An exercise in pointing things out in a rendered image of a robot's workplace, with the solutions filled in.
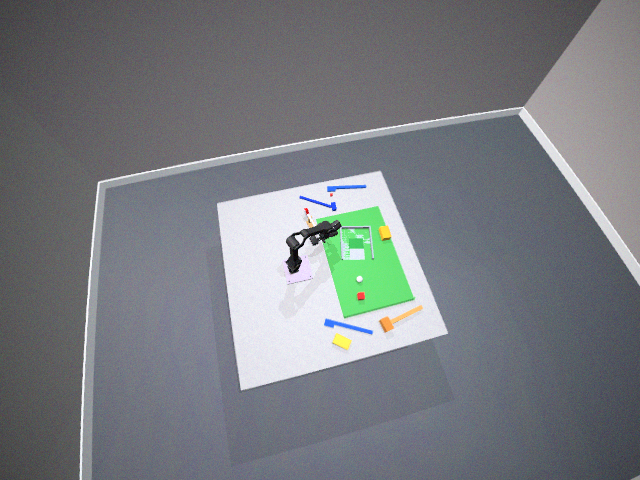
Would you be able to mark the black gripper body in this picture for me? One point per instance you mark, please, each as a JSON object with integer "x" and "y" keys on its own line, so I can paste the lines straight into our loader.
{"x": 315, "y": 240}

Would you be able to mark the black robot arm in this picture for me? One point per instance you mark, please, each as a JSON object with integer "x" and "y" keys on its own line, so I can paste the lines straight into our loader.
{"x": 324, "y": 229}

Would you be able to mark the green flat mat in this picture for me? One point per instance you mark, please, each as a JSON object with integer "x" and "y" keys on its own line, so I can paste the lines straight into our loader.
{"x": 383, "y": 278}

